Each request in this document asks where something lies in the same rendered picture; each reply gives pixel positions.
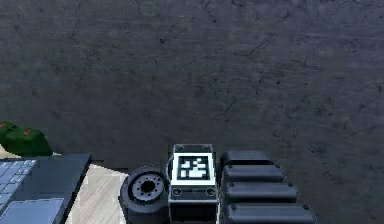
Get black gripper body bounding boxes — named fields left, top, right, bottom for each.
left=118, top=165, right=171, bottom=224

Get dark grey laptop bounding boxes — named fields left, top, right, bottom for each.
left=0, top=153, right=93, bottom=224

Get green plant with red flowers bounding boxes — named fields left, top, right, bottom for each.
left=0, top=120, right=54, bottom=158

